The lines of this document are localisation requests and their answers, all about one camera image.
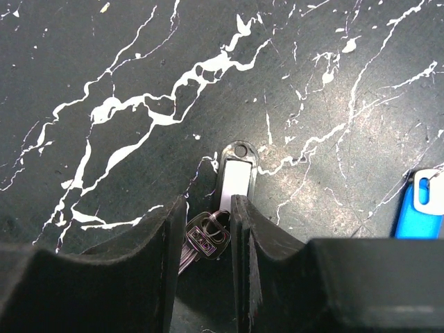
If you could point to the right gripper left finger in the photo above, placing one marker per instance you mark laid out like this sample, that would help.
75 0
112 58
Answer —
125 284

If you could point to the key with blue tag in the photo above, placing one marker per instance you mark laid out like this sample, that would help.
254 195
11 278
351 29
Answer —
421 213

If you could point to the key with black tag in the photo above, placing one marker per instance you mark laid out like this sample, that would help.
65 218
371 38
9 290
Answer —
207 235

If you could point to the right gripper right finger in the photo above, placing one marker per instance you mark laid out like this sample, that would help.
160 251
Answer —
331 284

